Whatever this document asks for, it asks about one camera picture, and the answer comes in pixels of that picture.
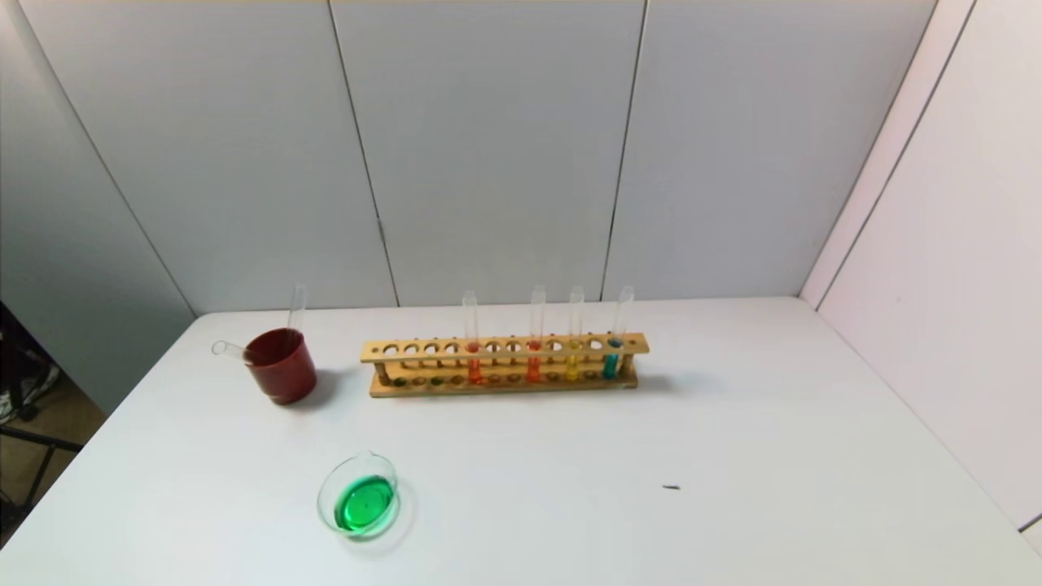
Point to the test tube with blue pigment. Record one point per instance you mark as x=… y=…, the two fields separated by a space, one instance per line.
x=610 y=364
x=298 y=305

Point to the dark red plastic cup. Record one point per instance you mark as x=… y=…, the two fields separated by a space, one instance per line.
x=282 y=372

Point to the clear glass beaker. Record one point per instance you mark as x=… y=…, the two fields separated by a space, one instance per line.
x=365 y=506

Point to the test tube with yellow pigment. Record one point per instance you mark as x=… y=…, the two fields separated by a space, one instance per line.
x=572 y=366
x=228 y=350

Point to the black metal frame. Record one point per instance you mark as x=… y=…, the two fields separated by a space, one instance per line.
x=37 y=439

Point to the wooden test tube rack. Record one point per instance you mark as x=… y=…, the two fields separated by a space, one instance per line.
x=505 y=352

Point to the test tube with orange pigment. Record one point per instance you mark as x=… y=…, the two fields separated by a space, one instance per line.
x=534 y=368
x=474 y=368

